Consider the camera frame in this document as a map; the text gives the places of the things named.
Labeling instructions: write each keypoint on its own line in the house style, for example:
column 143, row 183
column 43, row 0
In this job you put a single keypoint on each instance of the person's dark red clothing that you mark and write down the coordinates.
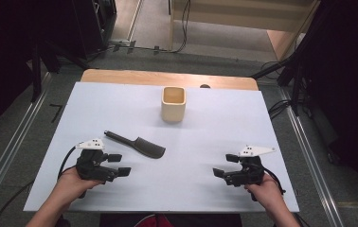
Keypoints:
column 167, row 220

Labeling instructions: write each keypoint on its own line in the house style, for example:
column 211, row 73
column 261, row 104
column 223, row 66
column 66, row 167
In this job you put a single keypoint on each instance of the person's right hand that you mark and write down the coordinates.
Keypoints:
column 267, row 194

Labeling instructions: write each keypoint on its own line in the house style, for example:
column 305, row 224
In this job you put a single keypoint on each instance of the white table cover sheet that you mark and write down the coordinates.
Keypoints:
column 199, row 142

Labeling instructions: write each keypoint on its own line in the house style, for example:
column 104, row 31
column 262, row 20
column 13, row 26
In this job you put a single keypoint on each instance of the metal floor rail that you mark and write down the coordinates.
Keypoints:
column 9, row 151
column 313, row 164

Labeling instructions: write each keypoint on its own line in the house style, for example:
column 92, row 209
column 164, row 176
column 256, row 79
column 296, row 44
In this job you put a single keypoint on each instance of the black metal stand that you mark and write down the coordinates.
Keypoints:
column 36, row 72

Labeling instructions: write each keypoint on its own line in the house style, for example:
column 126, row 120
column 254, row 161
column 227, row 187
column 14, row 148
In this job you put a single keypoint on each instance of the person's left hand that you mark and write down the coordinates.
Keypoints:
column 73, row 189

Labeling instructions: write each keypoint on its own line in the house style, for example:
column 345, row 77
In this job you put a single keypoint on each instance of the black equipment cabinet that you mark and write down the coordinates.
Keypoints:
column 95, row 25

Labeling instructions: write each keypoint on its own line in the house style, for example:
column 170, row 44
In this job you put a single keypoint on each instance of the light wooden furniture panel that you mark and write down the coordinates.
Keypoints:
column 243, row 15

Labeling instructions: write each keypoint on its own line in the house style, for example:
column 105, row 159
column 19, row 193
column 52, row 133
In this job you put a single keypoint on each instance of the cream square cup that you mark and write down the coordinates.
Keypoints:
column 173, row 107

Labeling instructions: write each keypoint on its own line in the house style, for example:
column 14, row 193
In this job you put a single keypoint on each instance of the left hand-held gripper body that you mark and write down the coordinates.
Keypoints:
column 90, row 167

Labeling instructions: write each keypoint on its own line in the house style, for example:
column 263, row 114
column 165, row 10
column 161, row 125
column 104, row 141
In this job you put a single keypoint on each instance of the black tripod stand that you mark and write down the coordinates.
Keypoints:
column 289, row 78

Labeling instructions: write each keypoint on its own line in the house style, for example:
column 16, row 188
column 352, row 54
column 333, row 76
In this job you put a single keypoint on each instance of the black comb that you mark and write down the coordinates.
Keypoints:
column 145, row 148

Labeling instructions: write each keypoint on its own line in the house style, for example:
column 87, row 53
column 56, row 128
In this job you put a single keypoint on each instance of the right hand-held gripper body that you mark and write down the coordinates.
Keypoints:
column 246, row 173

